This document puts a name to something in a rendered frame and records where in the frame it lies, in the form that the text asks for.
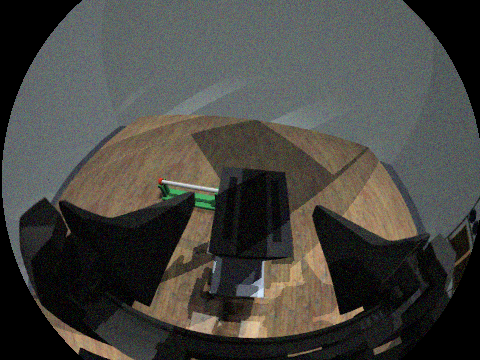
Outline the grey pin with red head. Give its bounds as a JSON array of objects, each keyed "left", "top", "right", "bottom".
[{"left": 157, "top": 177, "right": 219, "bottom": 193}]

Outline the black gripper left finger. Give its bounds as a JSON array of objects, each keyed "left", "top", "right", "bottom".
[{"left": 59, "top": 192, "right": 196, "bottom": 307}]

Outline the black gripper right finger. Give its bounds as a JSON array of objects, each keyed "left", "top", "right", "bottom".
[{"left": 312, "top": 205, "right": 431, "bottom": 316}]

